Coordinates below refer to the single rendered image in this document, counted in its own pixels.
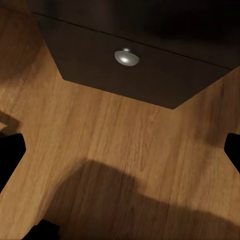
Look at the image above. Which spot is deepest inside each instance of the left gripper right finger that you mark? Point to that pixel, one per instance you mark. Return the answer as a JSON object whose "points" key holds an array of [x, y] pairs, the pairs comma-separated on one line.
{"points": [[232, 149]]}

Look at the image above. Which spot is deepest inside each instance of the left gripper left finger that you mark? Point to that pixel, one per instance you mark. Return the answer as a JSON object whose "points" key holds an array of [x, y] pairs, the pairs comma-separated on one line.
{"points": [[12, 149]]}

